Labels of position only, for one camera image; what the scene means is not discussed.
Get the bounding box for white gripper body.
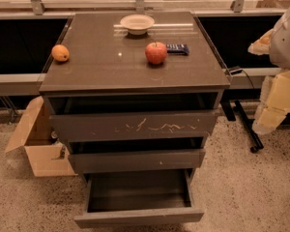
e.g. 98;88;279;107
252;71;290;135

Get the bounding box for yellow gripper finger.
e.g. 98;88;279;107
247;29;273;55

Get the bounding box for grey bottom drawer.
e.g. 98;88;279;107
74;169;204;228

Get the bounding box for grey drawer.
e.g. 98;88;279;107
74;169;204;228
47;97;217;142
69;137;205;174

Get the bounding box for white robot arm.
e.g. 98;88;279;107
247;7;290;134

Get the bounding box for grey drawer cabinet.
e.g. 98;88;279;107
39;11;231;186

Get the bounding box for grey top drawer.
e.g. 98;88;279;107
47;97;217;142

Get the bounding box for grey middle drawer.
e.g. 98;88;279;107
69;137;205;174

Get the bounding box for black wheeled stand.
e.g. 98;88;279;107
220;99;290;154

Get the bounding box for red apple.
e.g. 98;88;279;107
145;42;167;65

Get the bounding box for white bowl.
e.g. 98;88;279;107
120;14;155;35

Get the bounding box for orange fruit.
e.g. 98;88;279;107
51;44;70;62

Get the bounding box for open cardboard box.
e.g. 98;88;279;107
5;97;75;177

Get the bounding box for black cable with plug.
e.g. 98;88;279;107
224;65;256;90

